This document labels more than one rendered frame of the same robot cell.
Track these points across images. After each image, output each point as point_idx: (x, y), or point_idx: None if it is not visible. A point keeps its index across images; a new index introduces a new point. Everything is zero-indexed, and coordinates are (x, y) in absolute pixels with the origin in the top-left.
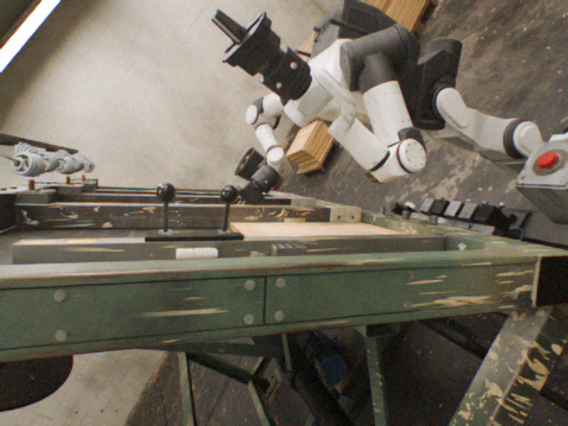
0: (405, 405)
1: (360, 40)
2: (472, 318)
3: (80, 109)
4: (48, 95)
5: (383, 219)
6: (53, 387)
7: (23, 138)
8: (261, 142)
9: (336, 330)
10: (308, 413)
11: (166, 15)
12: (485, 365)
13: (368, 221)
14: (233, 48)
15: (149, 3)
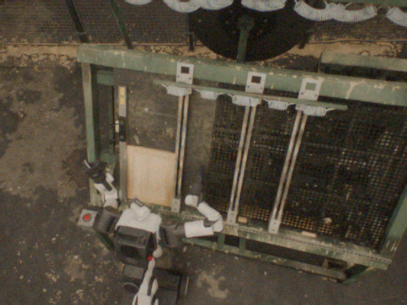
0: (214, 187)
1: (102, 214)
2: (195, 237)
3: None
4: None
5: (155, 206)
6: (224, 56)
7: (198, 89)
8: (207, 206)
9: (295, 207)
10: (280, 157)
11: None
12: (111, 173)
13: (166, 207)
14: (92, 163)
15: None
